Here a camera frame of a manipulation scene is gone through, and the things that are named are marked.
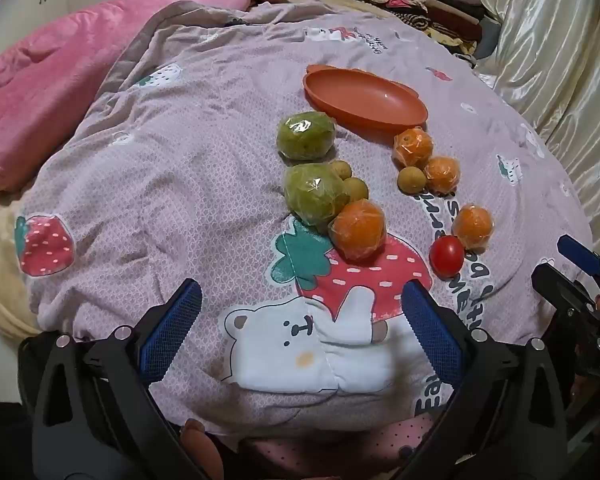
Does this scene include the red tomato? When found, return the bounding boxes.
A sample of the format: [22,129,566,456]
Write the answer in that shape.
[428,235,466,277]

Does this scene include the orange bear-shaped plate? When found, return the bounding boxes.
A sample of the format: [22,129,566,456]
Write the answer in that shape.
[302,64,428,136]

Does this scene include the cream satin curtain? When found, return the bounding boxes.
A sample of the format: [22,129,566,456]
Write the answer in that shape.
[472,0,600,241]

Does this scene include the small orange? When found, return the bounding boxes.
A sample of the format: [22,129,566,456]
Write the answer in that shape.
[452,204,495,253]
[424,156,462,196]
[393,127,435,168]

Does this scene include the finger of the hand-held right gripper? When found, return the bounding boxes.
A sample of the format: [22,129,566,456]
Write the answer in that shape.
[531,262,600,378]
[556,234,600,291]

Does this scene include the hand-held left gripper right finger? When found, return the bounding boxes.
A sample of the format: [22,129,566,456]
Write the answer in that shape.
[400,279,573,480]

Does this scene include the person's left hand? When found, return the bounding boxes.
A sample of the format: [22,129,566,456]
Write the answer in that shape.
[180,417,226,480]

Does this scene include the pink quilt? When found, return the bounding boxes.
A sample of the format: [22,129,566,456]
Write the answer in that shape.
[0,0,288,206]

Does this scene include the white wardrobe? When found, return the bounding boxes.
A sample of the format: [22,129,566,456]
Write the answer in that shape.
[0,0,116,71]

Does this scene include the stack of folded clothes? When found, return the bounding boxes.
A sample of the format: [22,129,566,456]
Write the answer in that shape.
[360,0,501,58]

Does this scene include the printed lilac blanket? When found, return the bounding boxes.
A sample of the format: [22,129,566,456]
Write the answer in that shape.
[15,0,596,436]

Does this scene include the large orange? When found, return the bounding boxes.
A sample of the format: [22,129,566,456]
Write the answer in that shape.
[328,199,387,262]

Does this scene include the small yellow-green fruit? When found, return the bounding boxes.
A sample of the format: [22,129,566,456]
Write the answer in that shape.
[396,166,427,194]

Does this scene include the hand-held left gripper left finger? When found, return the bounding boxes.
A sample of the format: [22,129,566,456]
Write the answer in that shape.
[30,279,203,480]

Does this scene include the pink dotted pants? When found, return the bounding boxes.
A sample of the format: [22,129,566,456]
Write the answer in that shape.
[240,412,433,468]

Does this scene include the green fruit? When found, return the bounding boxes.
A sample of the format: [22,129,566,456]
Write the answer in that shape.
[276,111,337,162]
[284,162,351,233]

